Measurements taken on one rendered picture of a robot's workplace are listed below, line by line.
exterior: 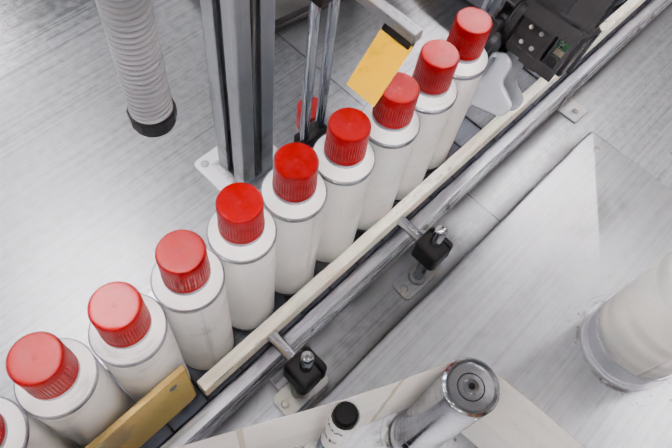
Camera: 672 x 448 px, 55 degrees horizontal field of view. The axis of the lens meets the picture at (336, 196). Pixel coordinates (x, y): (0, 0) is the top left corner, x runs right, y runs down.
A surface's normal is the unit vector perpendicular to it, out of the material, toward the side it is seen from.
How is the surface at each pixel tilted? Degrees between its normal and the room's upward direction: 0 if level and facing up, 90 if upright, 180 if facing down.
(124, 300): 2
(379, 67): 52
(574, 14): 60
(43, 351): 3
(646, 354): 89
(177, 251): 3
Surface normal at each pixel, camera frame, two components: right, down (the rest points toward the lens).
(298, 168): 0.08, -0.53
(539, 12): -0.56, 0.25
